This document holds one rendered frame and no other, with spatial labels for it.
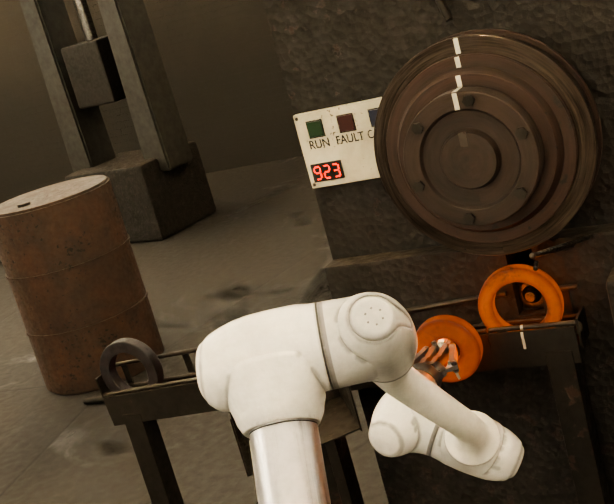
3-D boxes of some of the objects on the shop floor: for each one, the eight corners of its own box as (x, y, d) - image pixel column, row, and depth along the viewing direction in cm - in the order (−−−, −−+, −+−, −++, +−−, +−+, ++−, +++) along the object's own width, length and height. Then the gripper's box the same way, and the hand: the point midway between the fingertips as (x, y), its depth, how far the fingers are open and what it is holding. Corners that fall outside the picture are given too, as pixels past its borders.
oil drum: (92, 347, 554) (36, 182, 531) (188, 337, 527) (133, 163, 504) (20, 400, 504) (-45, 221, 481) (122, 392, 476) (57, 202, 454)
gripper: (394, 404, 224) (428, 351, 244) (453, 400, 218) (482, 345, 238) (385, 373, 222) (419, 321, 242) (444, 367, 216) (474, 315, 236)
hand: (446, 341), depth 237 cm, fingers closed
